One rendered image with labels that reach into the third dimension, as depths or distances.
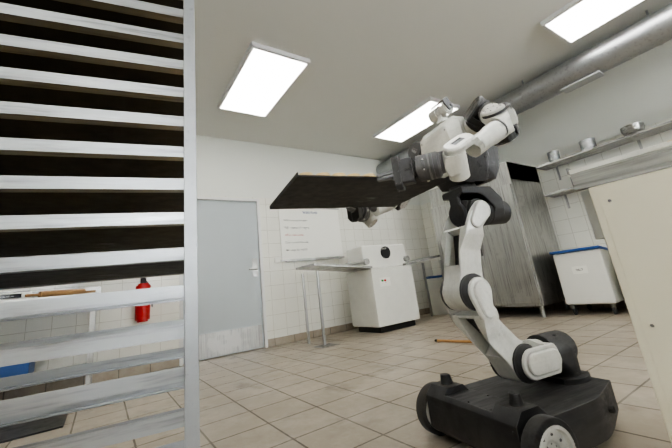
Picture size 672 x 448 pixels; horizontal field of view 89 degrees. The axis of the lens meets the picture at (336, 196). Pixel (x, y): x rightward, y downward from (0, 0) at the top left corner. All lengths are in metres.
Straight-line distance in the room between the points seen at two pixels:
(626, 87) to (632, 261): 4.78
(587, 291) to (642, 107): 2.35
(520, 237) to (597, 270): 0.85
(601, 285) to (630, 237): 3.91
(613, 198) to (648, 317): 0.30
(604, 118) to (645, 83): 0.54
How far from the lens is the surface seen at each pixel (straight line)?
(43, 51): 1.17
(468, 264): 1.51
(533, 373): 1.64
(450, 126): 1.61
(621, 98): 5.80
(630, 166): 1.16
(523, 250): 5.04
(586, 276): 5.06
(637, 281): 1.14
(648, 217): 1.13
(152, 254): 0.93
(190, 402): 0.91
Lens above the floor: 0.66
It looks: 15 degrees up
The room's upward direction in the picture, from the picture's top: 7 degrees counter-clockwise
